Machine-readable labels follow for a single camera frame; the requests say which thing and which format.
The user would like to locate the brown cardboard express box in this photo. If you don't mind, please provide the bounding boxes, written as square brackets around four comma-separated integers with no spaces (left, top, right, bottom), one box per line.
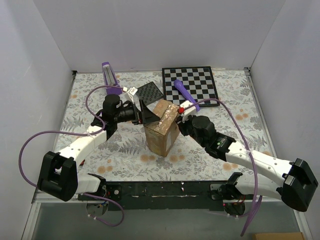
[144,99,180,157]

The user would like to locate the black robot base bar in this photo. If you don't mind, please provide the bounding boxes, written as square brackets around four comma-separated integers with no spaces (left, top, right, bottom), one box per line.
[77,172,247,211]

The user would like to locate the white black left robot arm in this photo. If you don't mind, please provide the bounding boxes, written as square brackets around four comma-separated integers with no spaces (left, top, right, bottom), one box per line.
[37,94,160,202]

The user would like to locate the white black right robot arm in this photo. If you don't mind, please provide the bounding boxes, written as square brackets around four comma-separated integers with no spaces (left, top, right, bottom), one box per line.
[176,115,319,212]

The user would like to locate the grey studded building plate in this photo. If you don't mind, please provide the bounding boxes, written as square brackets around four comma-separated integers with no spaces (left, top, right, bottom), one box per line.
[136,81,164,106]

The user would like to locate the purple capped clear bottle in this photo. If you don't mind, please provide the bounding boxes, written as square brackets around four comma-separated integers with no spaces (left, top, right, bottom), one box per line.
[101,62,122,95]

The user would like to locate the purple toy microphone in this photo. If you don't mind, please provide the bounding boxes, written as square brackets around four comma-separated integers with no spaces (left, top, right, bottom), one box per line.
[173,79,196,104]

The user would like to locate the black white chessboard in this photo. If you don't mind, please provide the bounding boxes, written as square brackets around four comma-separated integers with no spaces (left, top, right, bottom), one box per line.
[162,66,220,108]

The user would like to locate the brown cardboard boxes on floor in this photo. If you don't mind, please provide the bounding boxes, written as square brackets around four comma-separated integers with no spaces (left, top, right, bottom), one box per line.
[252,232,305,240]

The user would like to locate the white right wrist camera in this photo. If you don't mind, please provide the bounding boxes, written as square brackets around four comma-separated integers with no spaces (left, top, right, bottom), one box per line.
[178,100,197,123]

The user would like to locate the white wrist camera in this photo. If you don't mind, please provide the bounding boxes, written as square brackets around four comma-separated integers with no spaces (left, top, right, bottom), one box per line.
[178,100,197,123]
[122,86,138,103]

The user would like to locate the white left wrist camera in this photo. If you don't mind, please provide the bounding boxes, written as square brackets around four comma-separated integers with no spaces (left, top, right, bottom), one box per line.
[122,86,138,103]

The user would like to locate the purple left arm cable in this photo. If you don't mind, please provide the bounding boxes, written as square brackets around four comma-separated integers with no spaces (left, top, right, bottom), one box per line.
[18,84,125,228]

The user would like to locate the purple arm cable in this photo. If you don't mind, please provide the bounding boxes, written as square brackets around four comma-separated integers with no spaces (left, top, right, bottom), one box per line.
[18,84,125,228]
[183,98,263,237]

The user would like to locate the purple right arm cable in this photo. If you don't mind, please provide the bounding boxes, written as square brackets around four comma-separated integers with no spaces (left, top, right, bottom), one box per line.
[183,98,263,237]

